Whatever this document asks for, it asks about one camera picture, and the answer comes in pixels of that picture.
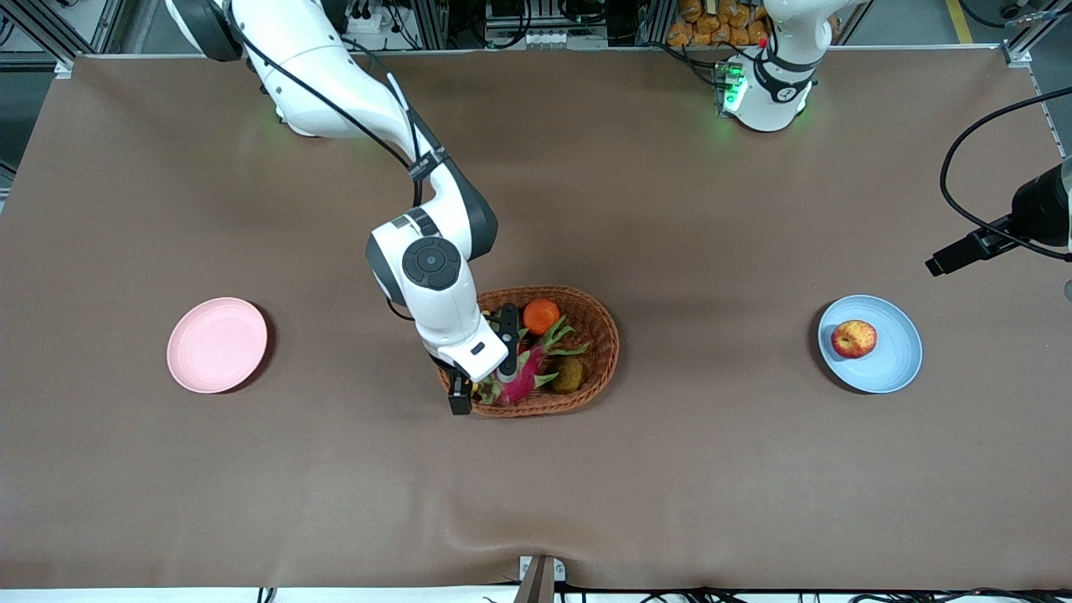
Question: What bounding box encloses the yellow banana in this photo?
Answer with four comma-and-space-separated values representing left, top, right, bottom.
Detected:
469, 310, 497, 399

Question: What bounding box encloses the red apple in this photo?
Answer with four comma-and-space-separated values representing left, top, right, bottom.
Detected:
831, 320, 878, 359

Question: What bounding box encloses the orange fruit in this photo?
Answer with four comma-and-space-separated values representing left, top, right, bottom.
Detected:
523, 299, 561, 336

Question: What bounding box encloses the pink dragon fruit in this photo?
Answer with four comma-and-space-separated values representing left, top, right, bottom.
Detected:
476, 315, 591, 408

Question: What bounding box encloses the brown kiwi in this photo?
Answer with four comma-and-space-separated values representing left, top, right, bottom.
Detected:
549, 356, 585, 394

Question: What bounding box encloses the brown wicker basket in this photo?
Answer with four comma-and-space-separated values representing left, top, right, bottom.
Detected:
435, 286, 621, 418

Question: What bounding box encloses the brown table cloth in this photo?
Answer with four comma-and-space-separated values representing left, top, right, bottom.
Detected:
0, 46, 1072, 591

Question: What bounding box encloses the blue plate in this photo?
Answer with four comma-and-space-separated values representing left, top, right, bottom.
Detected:
817, 294, 923, 394

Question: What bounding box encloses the pink plate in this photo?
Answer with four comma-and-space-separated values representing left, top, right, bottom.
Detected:
167, 297, 269, 394

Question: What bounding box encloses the grey electronics box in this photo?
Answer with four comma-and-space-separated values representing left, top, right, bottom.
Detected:
486, 0, 608, 49

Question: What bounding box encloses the bag of orange items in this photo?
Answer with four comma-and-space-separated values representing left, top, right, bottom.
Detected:
667, 0, 838, 47

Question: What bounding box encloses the white power strip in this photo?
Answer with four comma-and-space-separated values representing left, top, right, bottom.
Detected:
335, 8, 386, 34

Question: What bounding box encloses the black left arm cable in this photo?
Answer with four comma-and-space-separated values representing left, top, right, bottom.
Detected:
940, 88, 1072, 260

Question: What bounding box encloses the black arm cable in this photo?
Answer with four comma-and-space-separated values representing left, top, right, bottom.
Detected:
940, 88, 1072, 260
226, 0, 449, 210

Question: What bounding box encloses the aluminium frame post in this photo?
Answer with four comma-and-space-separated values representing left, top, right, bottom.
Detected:
0, 0, 126, 68
1001, 0, 1072, 68

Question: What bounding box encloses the grey metal camera bracket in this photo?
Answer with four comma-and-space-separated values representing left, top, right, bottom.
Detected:
513, 555, 566, 603

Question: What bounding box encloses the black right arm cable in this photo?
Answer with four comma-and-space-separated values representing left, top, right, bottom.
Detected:
226, 0, 449, 210

